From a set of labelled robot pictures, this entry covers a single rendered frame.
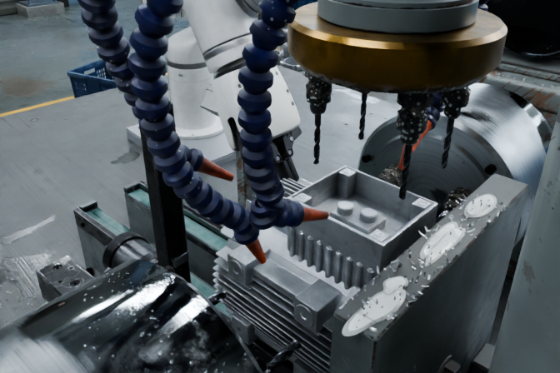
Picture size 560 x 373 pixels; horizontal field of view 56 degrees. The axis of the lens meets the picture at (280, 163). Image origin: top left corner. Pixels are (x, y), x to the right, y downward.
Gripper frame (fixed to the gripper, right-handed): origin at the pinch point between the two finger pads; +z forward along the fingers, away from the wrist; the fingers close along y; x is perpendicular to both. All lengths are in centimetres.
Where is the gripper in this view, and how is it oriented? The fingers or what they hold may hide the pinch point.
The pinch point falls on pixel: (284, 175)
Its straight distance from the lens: 70.3
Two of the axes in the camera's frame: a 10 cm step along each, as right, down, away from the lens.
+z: 3.7, 9.2, 1.1
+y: -6.8, 3.5, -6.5
